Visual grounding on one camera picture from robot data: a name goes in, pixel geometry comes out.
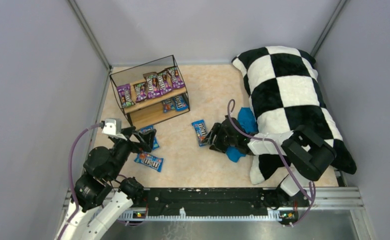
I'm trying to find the blue candy bag back side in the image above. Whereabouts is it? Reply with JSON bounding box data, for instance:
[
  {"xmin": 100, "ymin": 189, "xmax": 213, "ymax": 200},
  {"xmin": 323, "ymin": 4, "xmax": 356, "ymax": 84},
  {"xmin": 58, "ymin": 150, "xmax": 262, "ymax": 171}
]
[{"xmin": 191, "ymin": 119, "xmax": 208, "ymax": 147}]

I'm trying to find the purple candy bag bottom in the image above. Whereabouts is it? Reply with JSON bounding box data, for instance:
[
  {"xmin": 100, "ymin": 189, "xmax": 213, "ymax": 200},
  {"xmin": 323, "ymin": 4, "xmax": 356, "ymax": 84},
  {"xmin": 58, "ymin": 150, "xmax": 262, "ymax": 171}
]
[{"xmin": 133, "ymin": 81, "xmax": 148, "ymax": 103}]

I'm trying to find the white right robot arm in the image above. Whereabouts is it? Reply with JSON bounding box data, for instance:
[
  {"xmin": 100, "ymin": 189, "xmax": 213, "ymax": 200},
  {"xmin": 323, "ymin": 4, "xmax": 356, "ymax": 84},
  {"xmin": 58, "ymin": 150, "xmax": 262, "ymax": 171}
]
[{"xmin": 200, "ymin": 117, "xmax": 337, "ymax": 197}]

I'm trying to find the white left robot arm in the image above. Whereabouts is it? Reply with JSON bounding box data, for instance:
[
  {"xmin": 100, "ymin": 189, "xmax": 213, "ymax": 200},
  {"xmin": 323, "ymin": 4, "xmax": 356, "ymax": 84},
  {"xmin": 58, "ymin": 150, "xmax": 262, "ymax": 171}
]
[{"xmin": 55, "ymin": 122, "xmax": 157, "ymax": 240}]

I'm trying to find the blue cloth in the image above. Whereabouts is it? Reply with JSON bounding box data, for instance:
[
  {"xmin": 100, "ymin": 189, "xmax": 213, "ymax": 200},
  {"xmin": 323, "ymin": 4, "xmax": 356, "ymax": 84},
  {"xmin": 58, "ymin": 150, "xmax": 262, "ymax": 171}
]
[{"xmin": 225, "ymin": 107, "xmax": 258, "ymax": 163}]

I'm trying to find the black white checkered pillow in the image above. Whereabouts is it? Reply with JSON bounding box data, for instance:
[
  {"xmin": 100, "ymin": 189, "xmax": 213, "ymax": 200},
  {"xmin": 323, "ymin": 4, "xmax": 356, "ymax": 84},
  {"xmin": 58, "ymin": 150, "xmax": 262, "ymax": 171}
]
[{"xmin": 232, "ymin": 46, "xmax": 357, "ymax": 175}]

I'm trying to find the wood and wire shelf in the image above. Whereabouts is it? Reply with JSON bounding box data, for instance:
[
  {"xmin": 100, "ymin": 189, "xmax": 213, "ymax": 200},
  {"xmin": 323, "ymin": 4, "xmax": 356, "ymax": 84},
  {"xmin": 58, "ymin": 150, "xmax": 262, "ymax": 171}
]
[{"xmin": 109, "ymin": 54, "xmax": 191, "ymax": 129}]

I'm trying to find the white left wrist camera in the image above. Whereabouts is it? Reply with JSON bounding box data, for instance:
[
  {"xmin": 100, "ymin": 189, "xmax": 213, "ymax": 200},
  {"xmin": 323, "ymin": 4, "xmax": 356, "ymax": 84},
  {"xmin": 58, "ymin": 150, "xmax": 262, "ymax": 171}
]
[{"xmin": 102, "ymin": 118, "xmax": 127, "ymax": 140}]

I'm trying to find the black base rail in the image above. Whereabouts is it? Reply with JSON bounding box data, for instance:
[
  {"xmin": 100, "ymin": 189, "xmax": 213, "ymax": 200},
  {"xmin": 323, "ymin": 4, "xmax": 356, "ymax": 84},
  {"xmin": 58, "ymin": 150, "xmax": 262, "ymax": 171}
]
[{"xmin": 132, "ymin": 187, "xmax": 310, "ymax": 217}]

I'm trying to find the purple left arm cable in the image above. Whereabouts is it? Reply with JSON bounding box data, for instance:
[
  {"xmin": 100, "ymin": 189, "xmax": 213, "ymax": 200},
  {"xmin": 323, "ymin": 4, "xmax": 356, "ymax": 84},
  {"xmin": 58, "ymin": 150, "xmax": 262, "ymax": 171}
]
[{"xmin": 55, "ymin": 123, "xmax": 104, "ymax": 240}]

